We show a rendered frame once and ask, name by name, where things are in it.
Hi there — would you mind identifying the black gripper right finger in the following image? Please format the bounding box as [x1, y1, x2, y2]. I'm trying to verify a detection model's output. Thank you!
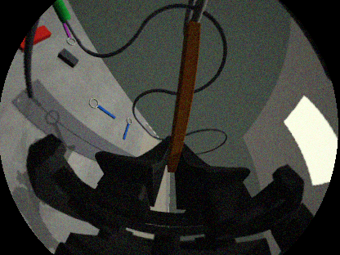
[174, 143, 251, 210]

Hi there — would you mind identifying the orange-handled wire loop tool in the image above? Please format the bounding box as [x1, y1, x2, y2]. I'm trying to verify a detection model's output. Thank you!
[167, 0, 206, 172]

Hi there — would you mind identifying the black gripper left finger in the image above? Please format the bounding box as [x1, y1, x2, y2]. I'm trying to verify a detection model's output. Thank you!
[95, 135, 170, 207]

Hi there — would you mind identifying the red rectangular block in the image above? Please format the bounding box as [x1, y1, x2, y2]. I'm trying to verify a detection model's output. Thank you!
[19, 25, 51, 52]

